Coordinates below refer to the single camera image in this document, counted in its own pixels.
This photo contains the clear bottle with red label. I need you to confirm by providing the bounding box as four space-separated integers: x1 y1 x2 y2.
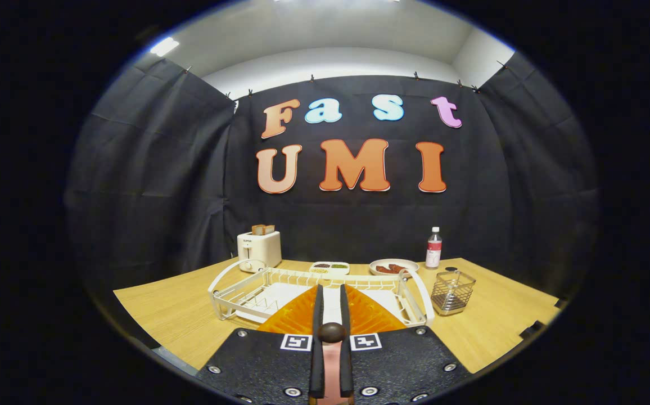
425 227 443 269

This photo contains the white toaster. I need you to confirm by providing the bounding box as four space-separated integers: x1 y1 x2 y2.
237 231 282 273

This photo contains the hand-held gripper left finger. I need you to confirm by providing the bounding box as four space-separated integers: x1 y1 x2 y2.
197 284 326 405

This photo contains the white wire dish rack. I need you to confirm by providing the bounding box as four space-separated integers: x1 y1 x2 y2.
207 259 435 328

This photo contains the white round food plate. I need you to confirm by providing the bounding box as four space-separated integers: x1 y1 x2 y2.
369 258 419 277

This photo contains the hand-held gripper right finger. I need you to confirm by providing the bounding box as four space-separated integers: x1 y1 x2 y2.
338 284 472 405

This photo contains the metal wire basket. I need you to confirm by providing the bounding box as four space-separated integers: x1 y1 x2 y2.
431 270 477 316

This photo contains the black backdrop cloth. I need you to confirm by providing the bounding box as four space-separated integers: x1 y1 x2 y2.
64 53 600 304

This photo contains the black table edge bracket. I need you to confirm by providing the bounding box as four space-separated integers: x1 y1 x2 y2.
519 320 546 340

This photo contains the white sectioned bean dish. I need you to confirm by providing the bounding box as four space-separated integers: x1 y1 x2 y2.
309 262 351 276

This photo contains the ceiling light panel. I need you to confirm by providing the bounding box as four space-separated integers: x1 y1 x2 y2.
150 37 180 57

